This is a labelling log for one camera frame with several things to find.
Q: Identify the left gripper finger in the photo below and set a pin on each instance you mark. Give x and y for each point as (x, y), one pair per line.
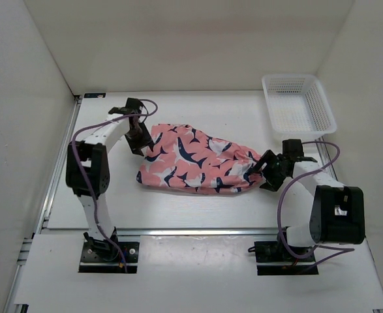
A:
(146, 141)
(136, 146)

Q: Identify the aluminium front rail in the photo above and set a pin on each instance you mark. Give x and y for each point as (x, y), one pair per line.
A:
(197, 231)

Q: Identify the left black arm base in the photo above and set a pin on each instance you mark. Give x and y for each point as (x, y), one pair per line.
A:
(102, 257)

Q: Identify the aluminium left rail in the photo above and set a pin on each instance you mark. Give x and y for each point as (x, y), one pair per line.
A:
(55, 177)

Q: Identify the aluminium rail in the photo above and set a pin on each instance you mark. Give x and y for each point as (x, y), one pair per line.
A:
(55, 177)
(197, 231)
(327, 152)

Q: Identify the aluminium right rail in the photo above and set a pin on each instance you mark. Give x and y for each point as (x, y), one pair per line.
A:
(327, 152)

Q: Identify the white plastic mesh basket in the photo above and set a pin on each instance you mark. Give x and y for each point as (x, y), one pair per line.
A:
(298, 107)

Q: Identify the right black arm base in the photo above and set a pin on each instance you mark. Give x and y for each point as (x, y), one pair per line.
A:
(273, 259)

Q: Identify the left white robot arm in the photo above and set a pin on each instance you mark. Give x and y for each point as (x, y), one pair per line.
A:
(88, 172)

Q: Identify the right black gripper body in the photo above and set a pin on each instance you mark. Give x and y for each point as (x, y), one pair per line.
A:
(275, 168)

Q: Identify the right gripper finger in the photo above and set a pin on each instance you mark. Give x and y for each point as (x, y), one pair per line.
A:
(265, 161)
(273, 182)

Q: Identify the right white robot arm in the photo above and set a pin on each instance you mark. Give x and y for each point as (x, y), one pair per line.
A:
(337, 215)

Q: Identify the pink shark print shorts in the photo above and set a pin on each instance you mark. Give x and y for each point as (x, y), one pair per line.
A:
(188, 160)

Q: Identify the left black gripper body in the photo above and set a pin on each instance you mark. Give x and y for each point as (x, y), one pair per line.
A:
(136, 135)

